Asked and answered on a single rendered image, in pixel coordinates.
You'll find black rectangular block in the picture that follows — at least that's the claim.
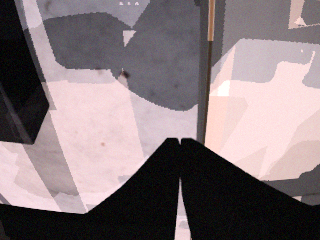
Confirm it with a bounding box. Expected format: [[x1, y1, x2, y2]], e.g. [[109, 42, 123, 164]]
[[0, 0, 50, 145]]

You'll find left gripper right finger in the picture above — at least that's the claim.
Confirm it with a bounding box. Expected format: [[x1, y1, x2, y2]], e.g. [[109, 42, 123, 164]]
[[180, 138, 320, 240]]

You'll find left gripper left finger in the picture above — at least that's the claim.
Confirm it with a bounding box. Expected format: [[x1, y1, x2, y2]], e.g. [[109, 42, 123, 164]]
[[0, 138, 182, 240]]

